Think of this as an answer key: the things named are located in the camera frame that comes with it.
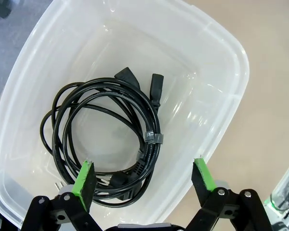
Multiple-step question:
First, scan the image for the grey printed velcro cable tie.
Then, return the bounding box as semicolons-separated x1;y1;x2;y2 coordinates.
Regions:
143;131;164;145

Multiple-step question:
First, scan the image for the clear plastic storage bin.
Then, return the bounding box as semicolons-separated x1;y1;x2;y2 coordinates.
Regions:
0;0;250;224

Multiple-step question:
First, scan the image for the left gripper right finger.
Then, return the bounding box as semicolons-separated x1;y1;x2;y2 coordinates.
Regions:
191;157;273;231

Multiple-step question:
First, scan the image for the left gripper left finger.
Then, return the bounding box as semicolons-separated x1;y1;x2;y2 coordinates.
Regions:
20;159;104;231

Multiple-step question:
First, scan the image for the thick black power cable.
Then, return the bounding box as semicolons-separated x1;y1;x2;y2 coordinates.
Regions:
52;73;165;202
39;66;150;205

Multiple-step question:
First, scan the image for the dark grey plastic stool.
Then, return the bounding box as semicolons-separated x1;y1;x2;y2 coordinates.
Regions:
0;0;14;24

